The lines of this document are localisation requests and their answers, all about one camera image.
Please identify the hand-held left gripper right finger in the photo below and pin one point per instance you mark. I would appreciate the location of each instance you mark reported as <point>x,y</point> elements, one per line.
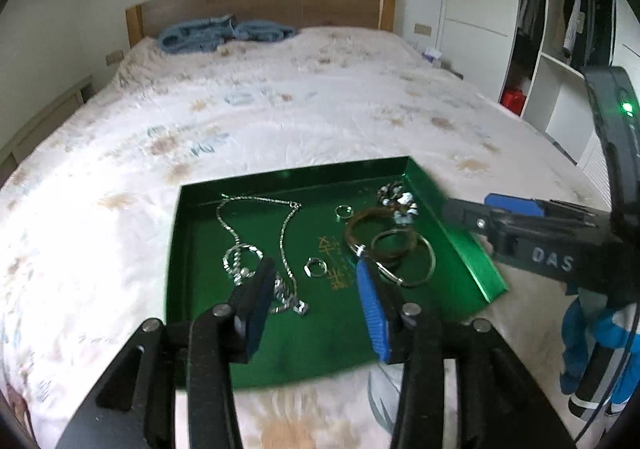
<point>372,309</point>

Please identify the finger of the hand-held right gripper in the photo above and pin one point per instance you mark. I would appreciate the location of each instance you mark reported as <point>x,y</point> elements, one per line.
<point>465,216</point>
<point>515,203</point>

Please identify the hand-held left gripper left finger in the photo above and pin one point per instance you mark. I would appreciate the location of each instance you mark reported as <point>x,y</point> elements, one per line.
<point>257,304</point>

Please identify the thin silver bangle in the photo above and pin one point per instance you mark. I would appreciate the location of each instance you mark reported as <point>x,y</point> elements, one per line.
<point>431,259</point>

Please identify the green shallow box tray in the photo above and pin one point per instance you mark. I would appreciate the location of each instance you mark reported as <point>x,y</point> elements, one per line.
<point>320,329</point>

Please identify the amber translucent bangle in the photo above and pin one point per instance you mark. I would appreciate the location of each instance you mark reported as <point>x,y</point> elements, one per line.
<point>412,241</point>

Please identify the dark brown bangle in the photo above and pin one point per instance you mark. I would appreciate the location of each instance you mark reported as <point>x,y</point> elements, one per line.
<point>350,239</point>

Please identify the red box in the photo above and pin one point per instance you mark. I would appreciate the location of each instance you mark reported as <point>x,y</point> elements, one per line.
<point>512,103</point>

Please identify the wooden nightstand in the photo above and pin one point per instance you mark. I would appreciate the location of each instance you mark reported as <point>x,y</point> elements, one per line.
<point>450,70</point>

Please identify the purple tissue box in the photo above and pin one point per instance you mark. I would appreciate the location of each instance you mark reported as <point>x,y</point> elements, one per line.
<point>432,56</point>

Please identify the bed with floral sheet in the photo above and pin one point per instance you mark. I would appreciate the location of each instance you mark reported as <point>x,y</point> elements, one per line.
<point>300,119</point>

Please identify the dark hanging clothes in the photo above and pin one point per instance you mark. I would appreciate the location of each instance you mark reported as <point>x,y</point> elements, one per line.
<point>590,14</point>

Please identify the blue folded blanket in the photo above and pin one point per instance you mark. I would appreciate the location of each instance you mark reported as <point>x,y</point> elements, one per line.
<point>190,36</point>

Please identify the wall outlet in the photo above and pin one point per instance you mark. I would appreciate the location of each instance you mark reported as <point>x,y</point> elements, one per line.
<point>114,57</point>
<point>423,29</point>

